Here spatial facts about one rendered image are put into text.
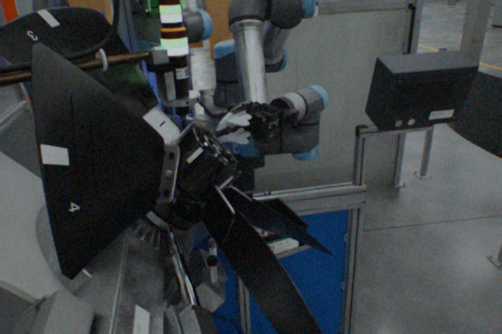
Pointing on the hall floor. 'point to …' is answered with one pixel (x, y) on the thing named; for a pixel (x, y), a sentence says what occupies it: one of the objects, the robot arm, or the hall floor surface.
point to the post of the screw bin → (242, 305)
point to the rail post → (353, 269)
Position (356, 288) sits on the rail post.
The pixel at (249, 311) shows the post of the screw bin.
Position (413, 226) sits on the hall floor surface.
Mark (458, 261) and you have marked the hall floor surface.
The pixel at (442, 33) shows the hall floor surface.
